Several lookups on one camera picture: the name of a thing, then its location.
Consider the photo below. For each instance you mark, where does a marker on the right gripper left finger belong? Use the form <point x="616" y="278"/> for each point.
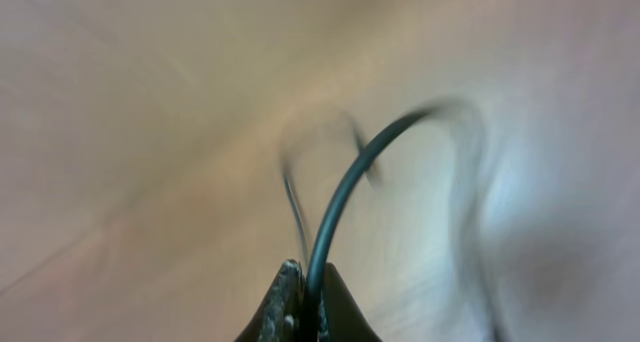
<point x="276" y="319"/>

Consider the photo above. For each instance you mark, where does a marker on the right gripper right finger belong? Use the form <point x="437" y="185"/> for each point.
<point x="343" y="320"/>

